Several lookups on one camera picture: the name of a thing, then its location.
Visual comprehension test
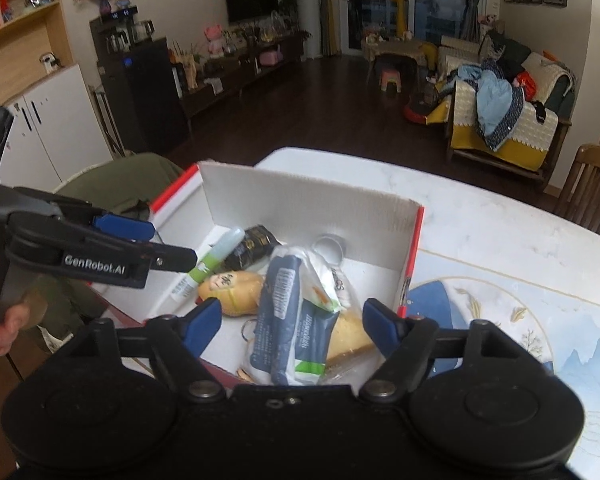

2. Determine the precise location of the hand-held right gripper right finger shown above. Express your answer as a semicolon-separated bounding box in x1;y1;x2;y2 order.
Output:
360;298;519;403

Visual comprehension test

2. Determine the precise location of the red cardboard box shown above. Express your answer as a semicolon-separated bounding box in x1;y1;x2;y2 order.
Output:
87;160;426;386

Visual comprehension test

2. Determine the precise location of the small low table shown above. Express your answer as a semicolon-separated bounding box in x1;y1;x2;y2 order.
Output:
362;37;426;76

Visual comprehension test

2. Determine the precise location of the white green tube pen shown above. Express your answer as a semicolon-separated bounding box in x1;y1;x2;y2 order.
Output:
169;227;246;301

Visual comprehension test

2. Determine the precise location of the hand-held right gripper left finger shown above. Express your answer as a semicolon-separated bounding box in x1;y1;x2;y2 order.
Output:
82;298;227;404

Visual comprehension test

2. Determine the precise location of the black tea bar machine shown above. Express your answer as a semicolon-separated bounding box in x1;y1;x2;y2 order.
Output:
90;6;191;153

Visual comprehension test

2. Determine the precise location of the red floor toy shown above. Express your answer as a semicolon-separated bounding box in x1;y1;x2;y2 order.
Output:
404;94;448;125

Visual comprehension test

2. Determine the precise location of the pink pig toy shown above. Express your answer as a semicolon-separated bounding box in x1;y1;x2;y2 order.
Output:
204;24;225;56

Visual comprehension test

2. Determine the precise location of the dark television stand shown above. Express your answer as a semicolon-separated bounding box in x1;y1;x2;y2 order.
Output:
172;35;306;116

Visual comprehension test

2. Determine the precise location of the pile of blue clothes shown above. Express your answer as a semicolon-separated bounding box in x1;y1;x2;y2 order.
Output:
455;60;526;151

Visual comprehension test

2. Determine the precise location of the wet wipes pack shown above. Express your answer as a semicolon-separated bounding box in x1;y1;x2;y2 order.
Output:
247;254;341;386

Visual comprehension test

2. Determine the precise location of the white tower air conditioner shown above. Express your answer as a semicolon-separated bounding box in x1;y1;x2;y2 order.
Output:
298;0;326;61

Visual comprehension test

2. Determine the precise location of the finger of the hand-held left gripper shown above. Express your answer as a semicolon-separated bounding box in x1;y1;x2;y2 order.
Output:
10;186;156;244
10;213;199;271

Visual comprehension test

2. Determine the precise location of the sofa with cream cover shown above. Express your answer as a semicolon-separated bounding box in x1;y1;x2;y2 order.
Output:
440;30;576;181

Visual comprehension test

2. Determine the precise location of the wooden wall shelf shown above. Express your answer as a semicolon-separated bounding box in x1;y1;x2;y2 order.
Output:
0;0;76;106

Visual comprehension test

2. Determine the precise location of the black snack packet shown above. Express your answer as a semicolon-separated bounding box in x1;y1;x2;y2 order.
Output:
225;225;282;271

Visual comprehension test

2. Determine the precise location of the grey curtain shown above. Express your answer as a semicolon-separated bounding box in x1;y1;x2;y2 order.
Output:
462;0;488;43

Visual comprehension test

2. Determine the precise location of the yellow sponge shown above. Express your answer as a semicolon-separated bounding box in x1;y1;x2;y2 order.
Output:
325;310;378;368

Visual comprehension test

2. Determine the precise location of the pink stool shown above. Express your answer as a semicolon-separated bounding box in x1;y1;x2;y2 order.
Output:
378;69;402;93

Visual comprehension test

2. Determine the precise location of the white cabinet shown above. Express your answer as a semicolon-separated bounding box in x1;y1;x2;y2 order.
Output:
2;62;113;191

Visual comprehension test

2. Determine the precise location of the yellow giraffe toy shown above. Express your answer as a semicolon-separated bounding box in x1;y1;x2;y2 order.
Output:
389;0;411;41

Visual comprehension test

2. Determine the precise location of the yellow potato toy keychain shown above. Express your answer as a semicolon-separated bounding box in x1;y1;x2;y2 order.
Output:
196;270;267;343

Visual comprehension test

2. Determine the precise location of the wooden chair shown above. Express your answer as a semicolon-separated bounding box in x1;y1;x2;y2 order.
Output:
555;144;600;241

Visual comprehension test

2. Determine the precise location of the person's left hand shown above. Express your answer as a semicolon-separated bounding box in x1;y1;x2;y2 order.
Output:
0;284;32;357

